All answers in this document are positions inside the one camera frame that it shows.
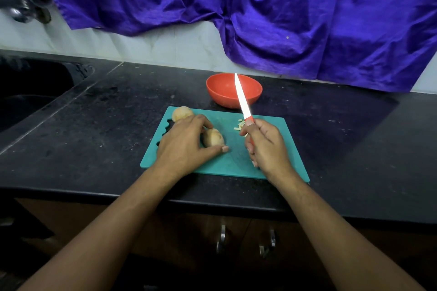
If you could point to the person's left hand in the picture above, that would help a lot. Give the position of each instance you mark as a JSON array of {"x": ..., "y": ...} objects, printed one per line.
[{"x": 181, "y": 147}]

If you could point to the person's right hand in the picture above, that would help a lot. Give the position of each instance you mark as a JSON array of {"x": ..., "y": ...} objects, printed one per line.
[{"x": 270, "y": 151}]

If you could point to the brown potato half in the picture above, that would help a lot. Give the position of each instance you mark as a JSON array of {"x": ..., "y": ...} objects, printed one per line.
[{"x": 181, "y": 113}]

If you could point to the whole brown potato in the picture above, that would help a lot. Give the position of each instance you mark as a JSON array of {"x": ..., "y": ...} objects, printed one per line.
[{"x": 214, "y": 138}]

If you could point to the pile of diced apple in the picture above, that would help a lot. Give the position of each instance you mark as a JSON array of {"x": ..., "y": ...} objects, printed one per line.
[{"x": 240, "y": 124}]

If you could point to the teal plastic cutting board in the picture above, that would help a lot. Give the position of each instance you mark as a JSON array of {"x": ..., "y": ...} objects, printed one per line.
[{"x": 229, "y": 161}]

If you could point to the orange bowl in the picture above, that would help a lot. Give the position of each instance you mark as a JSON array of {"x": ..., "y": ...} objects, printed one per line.
[{"x": 224, "y": 91}]

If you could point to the person's left forearm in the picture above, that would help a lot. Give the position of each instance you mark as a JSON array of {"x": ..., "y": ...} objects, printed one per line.
[{"x": 95, "y": 246}]

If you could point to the person's right forearm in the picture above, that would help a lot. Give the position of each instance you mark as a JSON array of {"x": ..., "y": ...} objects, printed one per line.
[{"x": 348, "y": 246}]

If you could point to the purple cloth curtain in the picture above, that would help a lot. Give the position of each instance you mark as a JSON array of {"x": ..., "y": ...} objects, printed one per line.
[{"x": 321, "y": 14}]

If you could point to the dark kitchen sink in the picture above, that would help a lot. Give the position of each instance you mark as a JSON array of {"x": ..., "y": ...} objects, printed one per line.
[{"x": 31, "y": 93}]

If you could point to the metal faucet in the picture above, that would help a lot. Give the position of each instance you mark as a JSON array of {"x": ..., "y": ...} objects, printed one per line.
[{"x": 26, "y": 9}]

